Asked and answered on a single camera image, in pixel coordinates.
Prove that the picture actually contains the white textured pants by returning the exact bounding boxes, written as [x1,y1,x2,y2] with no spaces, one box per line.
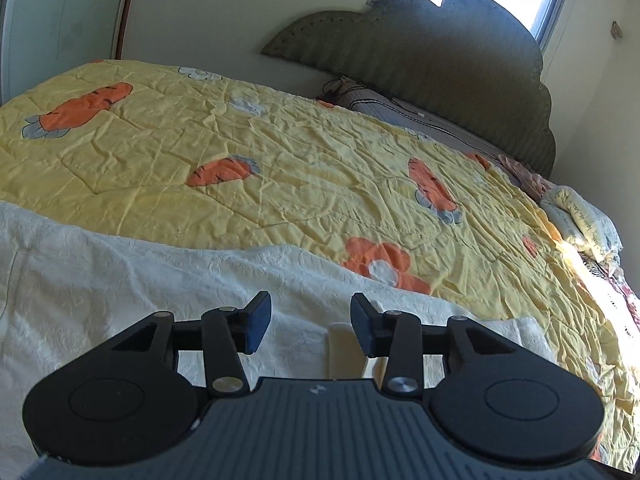
[0,200,554,476]

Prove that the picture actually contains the yellow carrot print quilt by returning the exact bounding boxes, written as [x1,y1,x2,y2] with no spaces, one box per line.
[1,61,639,468]

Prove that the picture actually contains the folded floral blanket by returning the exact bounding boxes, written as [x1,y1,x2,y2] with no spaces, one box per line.
[498,155,639,326]

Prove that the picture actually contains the grey striped pillow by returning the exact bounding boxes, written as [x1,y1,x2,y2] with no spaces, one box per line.
[320,77,502,160]

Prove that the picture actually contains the green upholstered headboard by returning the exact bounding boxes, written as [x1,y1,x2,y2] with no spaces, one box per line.
[262,0,556,177]

